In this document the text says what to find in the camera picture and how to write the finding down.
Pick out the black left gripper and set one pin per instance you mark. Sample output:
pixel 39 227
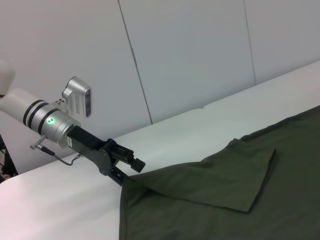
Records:
pixel 87 147

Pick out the dark green shirt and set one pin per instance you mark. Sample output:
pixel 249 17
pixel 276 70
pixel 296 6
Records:
pixel 237 195

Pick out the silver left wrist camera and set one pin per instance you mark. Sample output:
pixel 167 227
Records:
pixel 77 97

